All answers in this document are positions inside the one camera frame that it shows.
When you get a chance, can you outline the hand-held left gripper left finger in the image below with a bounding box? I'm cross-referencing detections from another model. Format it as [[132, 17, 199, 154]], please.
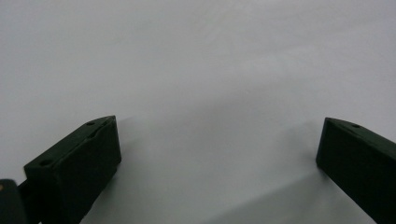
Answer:
[[23, 115, 122, 224]]

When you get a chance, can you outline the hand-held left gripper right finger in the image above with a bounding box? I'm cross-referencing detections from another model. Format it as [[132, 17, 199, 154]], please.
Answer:
[[315, 117, 396, 224]]

